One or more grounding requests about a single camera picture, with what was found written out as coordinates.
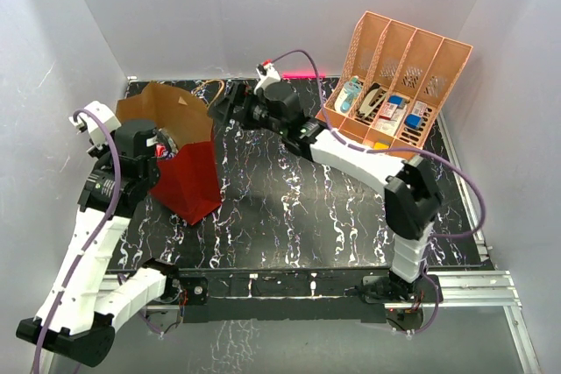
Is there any aluminium frame rail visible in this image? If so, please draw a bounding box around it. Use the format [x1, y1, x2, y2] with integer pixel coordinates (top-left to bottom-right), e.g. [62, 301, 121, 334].
[425, 116, 541, 373]

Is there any blue white stapler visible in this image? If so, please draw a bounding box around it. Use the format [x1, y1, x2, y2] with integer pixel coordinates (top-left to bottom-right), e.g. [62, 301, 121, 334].
[334, 75, 363, 115]

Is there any pink desk organizer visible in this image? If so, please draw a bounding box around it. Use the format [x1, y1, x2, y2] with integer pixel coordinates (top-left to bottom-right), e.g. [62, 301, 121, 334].
[316, 11, 472, 159]

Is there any red brown paper bag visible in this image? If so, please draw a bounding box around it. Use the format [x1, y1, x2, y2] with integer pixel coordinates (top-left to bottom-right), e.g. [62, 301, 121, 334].
[116, 82, 222, 225]

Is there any black white stapler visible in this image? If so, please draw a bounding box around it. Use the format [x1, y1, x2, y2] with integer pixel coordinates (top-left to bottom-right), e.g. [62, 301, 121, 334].
[355, 82, 387, 120]

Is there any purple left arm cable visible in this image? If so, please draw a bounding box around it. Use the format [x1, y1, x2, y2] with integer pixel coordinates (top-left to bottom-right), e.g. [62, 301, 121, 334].
[30, 109, 122, 374]

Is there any blue eraser block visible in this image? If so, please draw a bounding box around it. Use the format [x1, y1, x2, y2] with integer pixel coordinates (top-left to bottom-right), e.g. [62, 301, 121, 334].
[387, 95, 408, 109]

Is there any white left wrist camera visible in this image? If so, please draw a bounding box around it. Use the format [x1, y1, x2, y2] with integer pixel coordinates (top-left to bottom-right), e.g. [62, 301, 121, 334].
[69, 101, 121, 150]

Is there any pink tape strip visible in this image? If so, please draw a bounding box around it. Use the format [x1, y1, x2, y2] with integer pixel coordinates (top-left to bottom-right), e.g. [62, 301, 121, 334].
[282, 72, 325, 79]

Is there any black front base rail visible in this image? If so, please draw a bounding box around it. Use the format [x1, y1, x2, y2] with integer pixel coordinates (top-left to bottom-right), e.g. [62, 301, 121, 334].
[144, 264, 444, 326]

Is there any blue small box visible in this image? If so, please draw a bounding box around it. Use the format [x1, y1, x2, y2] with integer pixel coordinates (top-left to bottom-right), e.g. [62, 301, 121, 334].
[404, 114, 423, 131]

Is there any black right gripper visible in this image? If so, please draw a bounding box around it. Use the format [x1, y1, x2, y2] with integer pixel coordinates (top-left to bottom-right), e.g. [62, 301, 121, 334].
[209, 82, 287, 136]

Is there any yellow sponge block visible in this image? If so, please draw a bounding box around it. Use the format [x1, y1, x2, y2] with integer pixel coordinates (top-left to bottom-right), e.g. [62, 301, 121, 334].
[373, 141, 392, 152]

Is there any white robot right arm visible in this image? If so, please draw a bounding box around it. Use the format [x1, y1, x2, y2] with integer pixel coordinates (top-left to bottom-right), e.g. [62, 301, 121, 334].
[208, 81, 443, 301]

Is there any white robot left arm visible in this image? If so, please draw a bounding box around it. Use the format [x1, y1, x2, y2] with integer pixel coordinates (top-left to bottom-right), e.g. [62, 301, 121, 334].
[16, 101, 181, 373]

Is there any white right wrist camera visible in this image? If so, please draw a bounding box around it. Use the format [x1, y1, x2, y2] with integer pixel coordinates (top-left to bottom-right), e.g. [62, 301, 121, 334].
[255, 60, 281, 90]

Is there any red white small box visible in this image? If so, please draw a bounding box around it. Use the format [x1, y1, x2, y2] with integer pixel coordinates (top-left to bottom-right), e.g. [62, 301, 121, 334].
[378, 101, 407, 120]

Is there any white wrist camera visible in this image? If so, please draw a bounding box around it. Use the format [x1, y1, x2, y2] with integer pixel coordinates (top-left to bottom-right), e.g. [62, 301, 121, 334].
[69, 101, 121, 150]
[255, 60, 281, 90]

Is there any red large candy bag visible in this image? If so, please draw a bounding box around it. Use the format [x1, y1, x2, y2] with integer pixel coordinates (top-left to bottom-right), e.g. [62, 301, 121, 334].
[155, 143, 176, 160]

